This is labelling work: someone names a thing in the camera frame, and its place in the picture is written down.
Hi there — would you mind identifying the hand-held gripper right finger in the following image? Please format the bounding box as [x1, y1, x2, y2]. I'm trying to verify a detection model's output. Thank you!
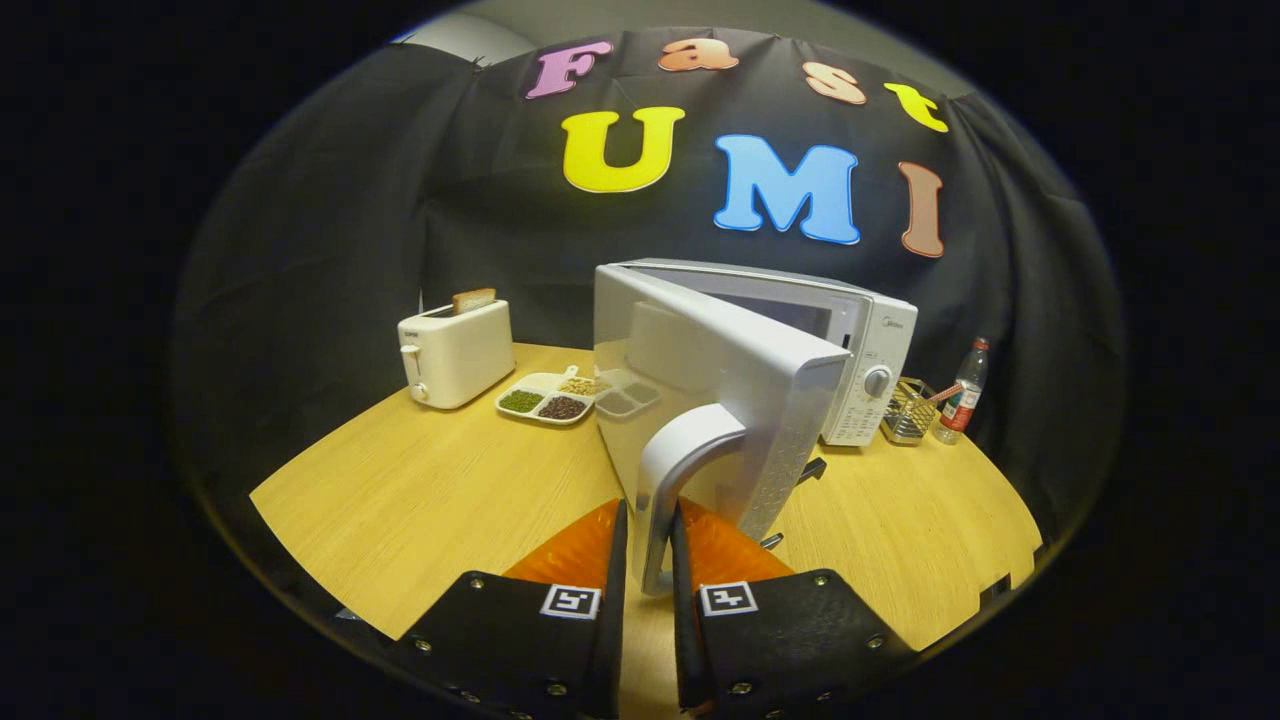
[668, 497, 916, 720]

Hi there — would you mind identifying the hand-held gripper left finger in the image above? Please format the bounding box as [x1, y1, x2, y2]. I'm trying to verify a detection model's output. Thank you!
[385, 498, 629, 720]

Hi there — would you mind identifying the white microwave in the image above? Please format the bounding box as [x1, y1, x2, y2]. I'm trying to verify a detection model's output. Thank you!
[593, 258, 919, 598]

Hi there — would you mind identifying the divided tray of beans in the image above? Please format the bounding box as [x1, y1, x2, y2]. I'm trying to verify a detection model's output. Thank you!
[495, 365, 601, 428]

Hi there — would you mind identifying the white toaster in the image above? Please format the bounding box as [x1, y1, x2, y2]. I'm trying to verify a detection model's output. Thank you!
[397, 298, 517, 411]

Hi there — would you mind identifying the clear plastic water bottle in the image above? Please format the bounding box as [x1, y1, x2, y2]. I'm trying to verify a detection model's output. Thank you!
[935, 337, 991, 445]

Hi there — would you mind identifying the metal wire basket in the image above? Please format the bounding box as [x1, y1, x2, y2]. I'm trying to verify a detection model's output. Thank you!
[880, 377, 941, 446]

